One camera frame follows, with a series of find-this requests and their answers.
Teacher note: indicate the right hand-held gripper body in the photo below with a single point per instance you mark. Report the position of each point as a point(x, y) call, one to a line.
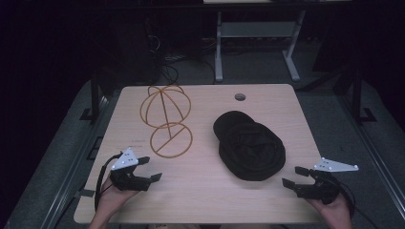
point(321, 191)

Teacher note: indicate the aluminium floor rail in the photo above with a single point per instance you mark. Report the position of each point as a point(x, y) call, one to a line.
point(375, 159)
point(73, 165)

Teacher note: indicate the grey tape strip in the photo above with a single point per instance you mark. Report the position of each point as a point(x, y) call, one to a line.
point(85, 192)

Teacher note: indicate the person's right hand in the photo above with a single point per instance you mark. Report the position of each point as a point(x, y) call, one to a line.
point(332, 211)

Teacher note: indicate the person's left hand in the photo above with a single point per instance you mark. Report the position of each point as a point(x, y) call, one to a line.
point(114, 198)

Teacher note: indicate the white metal stand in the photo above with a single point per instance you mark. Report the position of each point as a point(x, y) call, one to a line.
point(254, 30)

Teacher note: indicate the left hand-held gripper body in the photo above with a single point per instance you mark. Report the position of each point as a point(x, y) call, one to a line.
point(124, 161)

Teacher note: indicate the black metal post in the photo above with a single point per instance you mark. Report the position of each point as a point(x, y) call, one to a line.
point(94, 95)
point(357, 95)

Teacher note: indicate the black cap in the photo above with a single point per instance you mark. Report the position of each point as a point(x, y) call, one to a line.
point(251, 149)

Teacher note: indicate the dark computer tower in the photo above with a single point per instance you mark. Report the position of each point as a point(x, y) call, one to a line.
point(137, 54)

